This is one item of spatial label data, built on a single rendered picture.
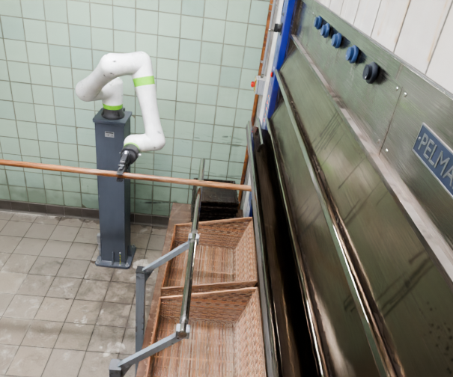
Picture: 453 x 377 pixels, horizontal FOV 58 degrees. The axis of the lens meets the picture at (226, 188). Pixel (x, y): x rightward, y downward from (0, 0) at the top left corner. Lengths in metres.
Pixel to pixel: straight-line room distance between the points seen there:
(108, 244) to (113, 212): 0.31
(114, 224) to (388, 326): 2.56
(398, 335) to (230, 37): 2.56
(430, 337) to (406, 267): 0.13
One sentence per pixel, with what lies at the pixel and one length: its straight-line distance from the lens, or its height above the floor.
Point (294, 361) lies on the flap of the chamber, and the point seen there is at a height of 1.41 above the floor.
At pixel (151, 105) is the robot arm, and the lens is 2.32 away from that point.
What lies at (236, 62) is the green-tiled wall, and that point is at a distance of 3.07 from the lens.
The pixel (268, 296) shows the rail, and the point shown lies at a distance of 1.16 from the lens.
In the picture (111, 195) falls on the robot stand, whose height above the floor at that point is 0.64.
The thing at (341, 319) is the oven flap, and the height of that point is 1.54.
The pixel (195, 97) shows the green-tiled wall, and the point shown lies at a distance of 3.16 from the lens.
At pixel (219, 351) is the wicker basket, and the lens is 2.09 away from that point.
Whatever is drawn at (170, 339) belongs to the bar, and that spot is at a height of 1.12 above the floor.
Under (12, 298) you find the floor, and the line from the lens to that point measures 3.24.
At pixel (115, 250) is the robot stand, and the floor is 0.14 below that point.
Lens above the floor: 2.26
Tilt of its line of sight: 31 degrees down
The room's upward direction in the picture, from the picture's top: 8 degrees clockwise
